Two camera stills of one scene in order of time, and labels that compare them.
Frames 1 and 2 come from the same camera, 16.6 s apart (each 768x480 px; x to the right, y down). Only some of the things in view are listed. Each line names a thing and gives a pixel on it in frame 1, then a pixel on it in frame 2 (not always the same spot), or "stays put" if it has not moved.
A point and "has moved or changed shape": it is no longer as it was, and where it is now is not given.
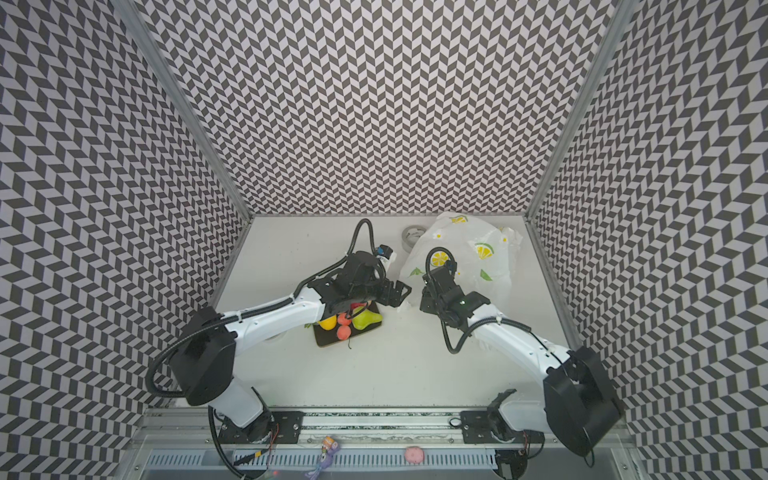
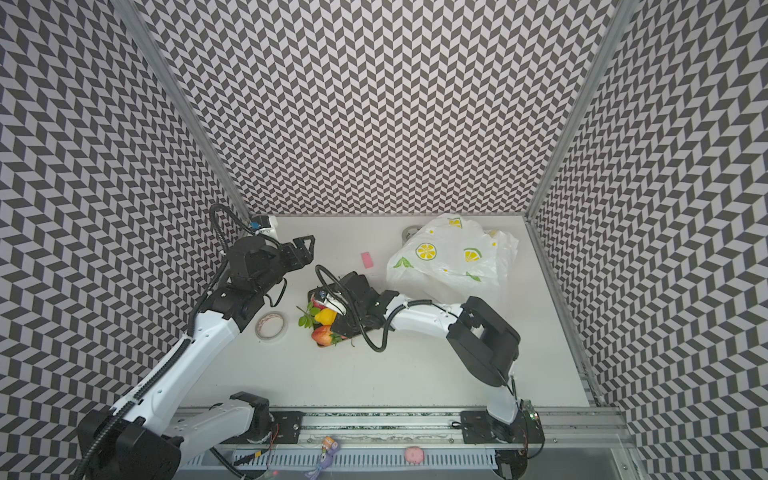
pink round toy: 414,455 stays put
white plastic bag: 481,251 has moved or changed shape
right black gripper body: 434,297 → 335,313
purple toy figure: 329,446 stays put
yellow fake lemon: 328,323 stays put
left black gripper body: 379,292 → 279,264
